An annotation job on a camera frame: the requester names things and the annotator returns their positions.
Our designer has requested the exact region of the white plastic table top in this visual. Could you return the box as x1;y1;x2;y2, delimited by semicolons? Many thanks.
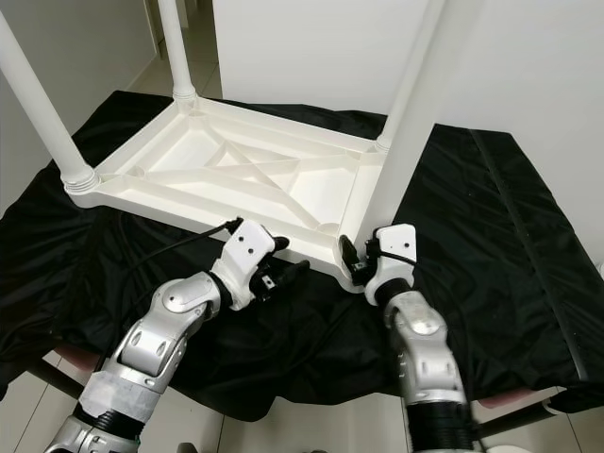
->
66;94;388;289

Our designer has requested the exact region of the white plastic table leg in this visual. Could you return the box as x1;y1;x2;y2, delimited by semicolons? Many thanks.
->
156;0;201;105
354;0;484;251
373;0;446;152
0;17;103;194

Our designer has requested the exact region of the black cloth table cover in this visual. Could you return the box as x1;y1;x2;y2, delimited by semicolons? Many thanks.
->
0;90;604;421

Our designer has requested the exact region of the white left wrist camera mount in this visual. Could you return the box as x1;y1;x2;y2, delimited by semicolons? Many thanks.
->
212;220;277;310

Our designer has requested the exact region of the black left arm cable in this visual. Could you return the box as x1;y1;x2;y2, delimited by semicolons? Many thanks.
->
123;219;242;284

